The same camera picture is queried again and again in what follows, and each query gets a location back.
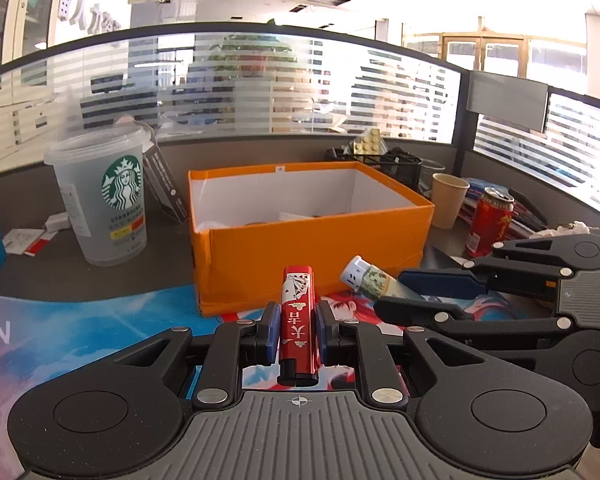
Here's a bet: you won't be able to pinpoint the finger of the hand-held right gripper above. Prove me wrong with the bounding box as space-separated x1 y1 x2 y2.
399 236 576 303
374 295 581 363

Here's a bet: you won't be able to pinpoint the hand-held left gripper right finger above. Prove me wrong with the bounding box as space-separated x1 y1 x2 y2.
314 299 488 407

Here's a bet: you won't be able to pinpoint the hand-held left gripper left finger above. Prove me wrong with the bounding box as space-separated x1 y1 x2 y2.
112 301 282 410

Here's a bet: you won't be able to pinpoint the red printed lighter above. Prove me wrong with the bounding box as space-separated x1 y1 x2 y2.
277 263 322 387

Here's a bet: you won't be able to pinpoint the small bottle white cap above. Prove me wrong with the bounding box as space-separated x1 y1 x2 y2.
341 255 427 307

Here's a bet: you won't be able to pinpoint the orange cardboard box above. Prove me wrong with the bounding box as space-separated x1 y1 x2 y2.
187 161 436 317

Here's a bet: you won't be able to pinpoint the red drink can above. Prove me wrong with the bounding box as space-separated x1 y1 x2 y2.
463 186 516 259

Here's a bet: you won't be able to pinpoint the beige paper cup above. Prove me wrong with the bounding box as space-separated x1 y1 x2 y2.
431 173 471 230

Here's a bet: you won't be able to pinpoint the crumpled tissue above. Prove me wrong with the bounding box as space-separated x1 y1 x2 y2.
530 221 600 241

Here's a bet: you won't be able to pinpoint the black mesh desk organizer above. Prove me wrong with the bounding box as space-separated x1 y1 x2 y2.
325 146 424 194

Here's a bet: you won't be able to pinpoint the yellow pill blister pack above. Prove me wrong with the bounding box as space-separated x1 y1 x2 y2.
352 128 385 156

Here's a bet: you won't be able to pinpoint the striped glass partition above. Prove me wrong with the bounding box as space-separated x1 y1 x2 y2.
472 87 600 207
0 22 464 177

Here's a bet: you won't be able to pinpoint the printed desk mat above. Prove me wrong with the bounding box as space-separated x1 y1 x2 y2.
0 280 512 397

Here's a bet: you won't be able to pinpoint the black booklet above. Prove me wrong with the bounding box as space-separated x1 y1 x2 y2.
142 141 191 224

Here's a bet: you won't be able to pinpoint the grey monitor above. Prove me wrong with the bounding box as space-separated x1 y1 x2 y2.
466 70 551 136

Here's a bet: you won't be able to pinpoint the clear plastic cup green logo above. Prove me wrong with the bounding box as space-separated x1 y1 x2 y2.
43 122 154 267

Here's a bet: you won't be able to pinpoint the wooden framed doors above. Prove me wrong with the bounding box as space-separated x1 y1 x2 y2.
401 16 589 75

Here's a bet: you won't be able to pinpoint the white charger plug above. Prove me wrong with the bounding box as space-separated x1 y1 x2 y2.
44 212 71 234

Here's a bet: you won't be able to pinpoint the white red paper card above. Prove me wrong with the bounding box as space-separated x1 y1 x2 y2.
2 228 54 257

